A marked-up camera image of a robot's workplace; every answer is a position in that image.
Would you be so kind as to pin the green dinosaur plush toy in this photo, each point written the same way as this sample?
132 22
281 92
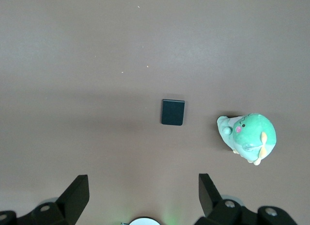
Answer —
252 137

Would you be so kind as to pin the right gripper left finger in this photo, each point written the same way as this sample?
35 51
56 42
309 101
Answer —
70 205

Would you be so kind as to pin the black phone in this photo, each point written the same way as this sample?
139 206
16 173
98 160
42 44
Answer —
173 112

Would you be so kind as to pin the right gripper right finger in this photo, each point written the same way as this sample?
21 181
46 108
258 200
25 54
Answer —
213 208

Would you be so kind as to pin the brown table cover mat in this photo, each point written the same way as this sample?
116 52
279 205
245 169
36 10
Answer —
97 65

